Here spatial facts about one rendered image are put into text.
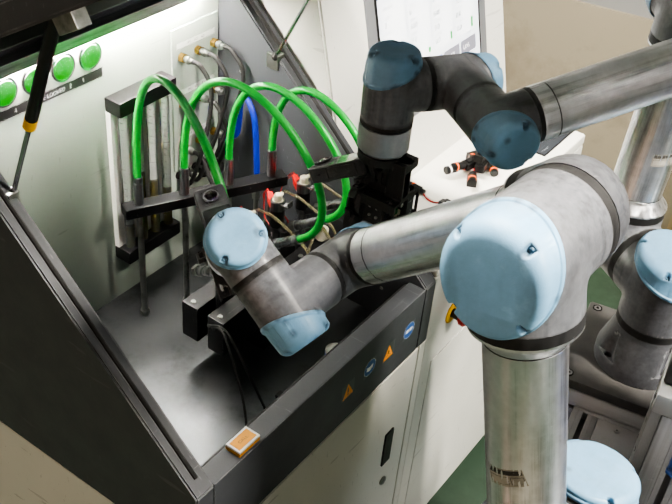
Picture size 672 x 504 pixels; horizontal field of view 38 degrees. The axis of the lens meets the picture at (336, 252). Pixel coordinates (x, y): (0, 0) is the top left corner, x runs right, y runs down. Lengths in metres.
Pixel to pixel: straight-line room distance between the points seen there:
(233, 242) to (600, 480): 0.52
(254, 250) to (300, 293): 0.08
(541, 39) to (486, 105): 2.26
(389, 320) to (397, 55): 0.67
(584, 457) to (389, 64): 0.55
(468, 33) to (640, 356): 0.96
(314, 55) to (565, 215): 1.07
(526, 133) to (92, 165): 0.89
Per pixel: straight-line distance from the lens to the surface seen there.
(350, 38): 1.95
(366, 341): 1.80
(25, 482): 1.98
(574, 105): 1.31
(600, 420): 1.77
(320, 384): 1.71
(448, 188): 2.18
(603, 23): 3.46
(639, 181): 1.65
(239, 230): 1.18
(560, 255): 0.88
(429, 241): 1.14
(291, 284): 1.20
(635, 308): 1.64
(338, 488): 2.04
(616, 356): 1.69
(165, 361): 1.92
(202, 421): 1.81
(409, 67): 1.32
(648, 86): 1.35
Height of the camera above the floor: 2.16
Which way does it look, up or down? 37 degrees down
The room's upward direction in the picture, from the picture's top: 5 degrees clockwise
